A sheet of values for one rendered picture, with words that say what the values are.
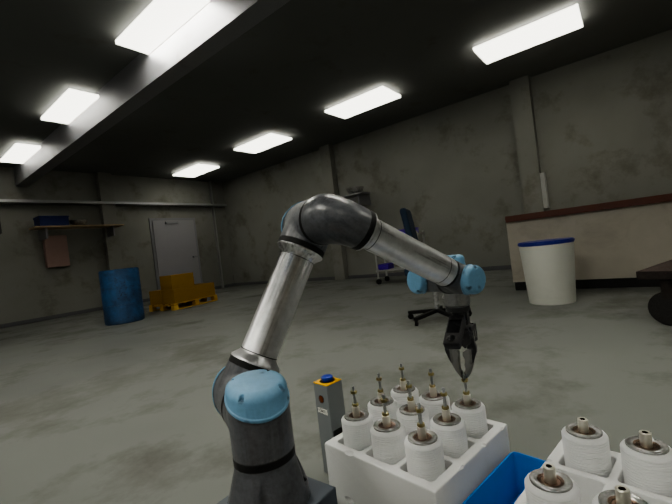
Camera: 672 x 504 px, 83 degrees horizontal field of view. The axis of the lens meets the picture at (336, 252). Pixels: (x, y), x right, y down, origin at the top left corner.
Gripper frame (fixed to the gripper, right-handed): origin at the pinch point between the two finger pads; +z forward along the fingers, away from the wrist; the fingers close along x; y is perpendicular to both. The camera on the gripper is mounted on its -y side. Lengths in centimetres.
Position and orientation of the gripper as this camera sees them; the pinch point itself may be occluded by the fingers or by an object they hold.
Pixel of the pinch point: (463, 374)
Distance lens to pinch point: 124.1
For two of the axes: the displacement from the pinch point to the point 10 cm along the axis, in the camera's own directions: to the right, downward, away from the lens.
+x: -8.3, 1.0, 5.5
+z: 1.2, 9.9, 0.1
